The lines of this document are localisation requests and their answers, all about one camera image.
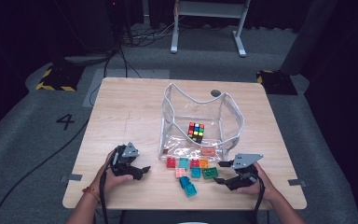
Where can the coral toy brick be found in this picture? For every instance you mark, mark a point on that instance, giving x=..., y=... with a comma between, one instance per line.
x=208, y=151

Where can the red toy brick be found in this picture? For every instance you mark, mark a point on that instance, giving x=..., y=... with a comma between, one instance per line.
x=171, y=162
x=194, y=163

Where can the blue toy brick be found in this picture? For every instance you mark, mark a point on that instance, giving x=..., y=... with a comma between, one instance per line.
x=184, y=181

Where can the grey tape strip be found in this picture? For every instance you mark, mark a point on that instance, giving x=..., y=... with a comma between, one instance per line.
x=295, y=183
x=74, y=177

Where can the grey pole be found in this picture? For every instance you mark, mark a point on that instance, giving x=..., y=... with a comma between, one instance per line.
x=310, y=34

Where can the pale teal toy brick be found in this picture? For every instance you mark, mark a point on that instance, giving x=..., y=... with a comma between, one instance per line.
x=183, y=163

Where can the green toy brick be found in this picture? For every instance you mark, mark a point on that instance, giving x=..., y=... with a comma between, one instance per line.
x=210, y=173

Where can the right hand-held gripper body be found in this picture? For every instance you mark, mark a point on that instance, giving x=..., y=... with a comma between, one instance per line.
x=244, y=160

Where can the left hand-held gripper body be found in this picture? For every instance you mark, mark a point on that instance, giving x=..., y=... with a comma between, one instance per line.
x=127, y=152

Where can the multicoloured puzzle cube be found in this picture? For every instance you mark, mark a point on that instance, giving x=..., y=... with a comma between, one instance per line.
x=196, y=132

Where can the person's left hand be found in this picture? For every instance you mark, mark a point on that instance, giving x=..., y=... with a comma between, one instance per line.
x=110, y=182

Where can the person's right hand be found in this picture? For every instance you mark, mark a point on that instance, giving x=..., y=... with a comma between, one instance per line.
x=265, y=188

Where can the grey table grommet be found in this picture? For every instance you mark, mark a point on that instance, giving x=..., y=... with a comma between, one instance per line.
x=215, y=93

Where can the grey flat base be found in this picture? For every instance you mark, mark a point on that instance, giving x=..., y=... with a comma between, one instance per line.
x=87, y=58

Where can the white metal stand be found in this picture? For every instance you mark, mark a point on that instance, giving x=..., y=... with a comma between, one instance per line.
x=209, y=9

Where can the clear plastic bag white trim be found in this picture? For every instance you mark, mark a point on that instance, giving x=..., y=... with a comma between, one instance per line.
x=180, y=124

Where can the orange toy brick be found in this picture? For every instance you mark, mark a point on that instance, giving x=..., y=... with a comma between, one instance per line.
x=203, y=163

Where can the pink toy brick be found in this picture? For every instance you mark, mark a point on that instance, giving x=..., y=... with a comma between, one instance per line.
x=180, y=173

